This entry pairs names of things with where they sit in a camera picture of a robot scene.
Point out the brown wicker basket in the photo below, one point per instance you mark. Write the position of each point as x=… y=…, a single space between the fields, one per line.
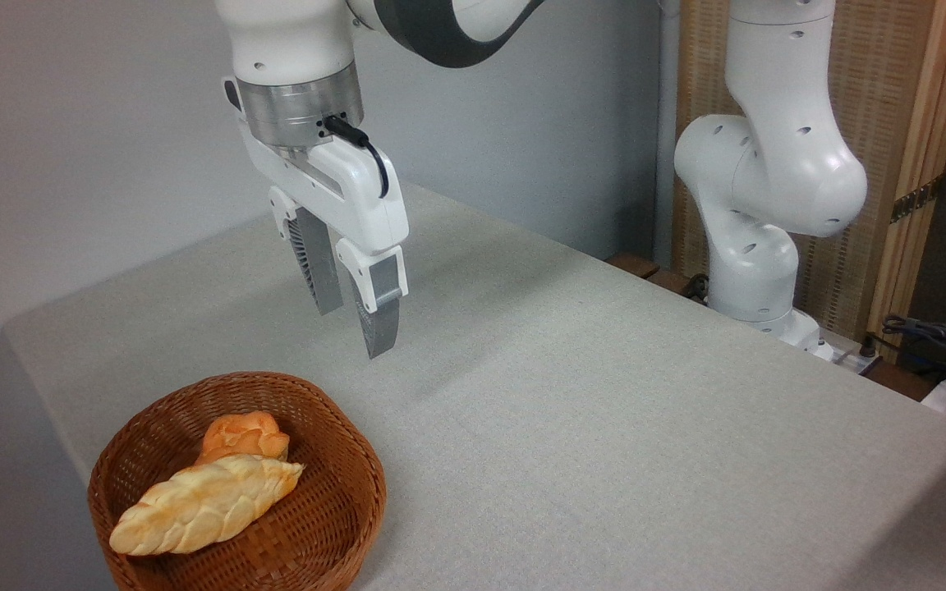
x=317 y=525

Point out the brown wooden board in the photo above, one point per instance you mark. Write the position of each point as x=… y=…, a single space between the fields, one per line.
x=645 y=269

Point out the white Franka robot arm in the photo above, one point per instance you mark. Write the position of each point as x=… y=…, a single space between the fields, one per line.
x=769 y=164

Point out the long braided bread loaf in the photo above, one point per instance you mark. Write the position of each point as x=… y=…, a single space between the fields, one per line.
x=202 y=505

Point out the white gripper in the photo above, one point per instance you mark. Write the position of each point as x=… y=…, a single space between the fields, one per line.
x=342 y=193

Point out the wood and rattan folding screen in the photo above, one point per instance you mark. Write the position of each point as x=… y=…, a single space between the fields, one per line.
x=884 y=90

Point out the round orange bread roll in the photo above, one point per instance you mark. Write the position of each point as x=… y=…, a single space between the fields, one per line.
x=243 y=435

